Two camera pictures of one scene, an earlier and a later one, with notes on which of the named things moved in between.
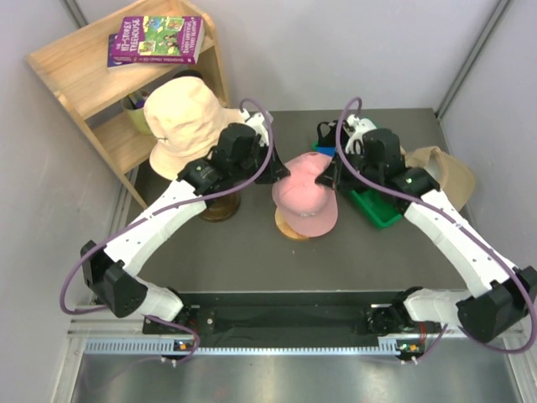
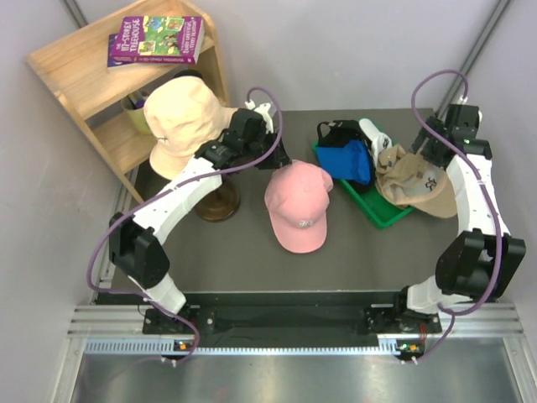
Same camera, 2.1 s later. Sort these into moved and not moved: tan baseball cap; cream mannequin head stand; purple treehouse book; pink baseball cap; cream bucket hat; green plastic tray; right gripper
Moved: right gripper; pink baseball cap; tan baseball cap
Not moved: cream bucket hat; green plastic tray; cream mannequin head stand; purple treehouse book
